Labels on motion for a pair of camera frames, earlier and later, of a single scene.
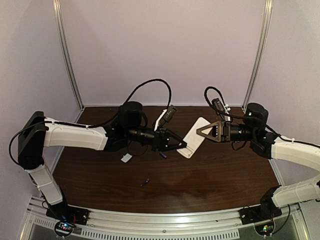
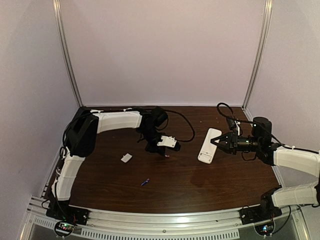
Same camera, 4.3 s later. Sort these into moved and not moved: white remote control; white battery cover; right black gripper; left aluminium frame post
Moved: right black gripper; white remote control
Not moved: left aluminium frame post; white battery cover
